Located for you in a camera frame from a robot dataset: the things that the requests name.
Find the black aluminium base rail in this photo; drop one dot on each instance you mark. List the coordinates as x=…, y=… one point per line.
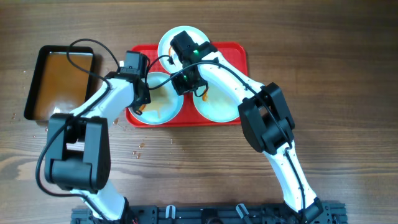
x=268, y=213

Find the black water tray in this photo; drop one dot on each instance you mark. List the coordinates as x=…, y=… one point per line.
x=57, y=86

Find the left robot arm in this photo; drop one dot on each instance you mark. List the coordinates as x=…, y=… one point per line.
x=77, y=156

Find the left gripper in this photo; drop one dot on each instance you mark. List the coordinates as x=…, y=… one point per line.
x=143, y=99

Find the light blue plate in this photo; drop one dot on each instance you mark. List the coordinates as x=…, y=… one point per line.
x=164, y=106
x=164, y=46
x=216, y=105

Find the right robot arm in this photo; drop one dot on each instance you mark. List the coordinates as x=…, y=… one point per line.
x=266, y=120

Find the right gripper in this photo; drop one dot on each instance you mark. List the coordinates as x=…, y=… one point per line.
x=181, y=88

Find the red plastic tray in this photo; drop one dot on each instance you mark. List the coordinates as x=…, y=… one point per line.
x=188, y=115

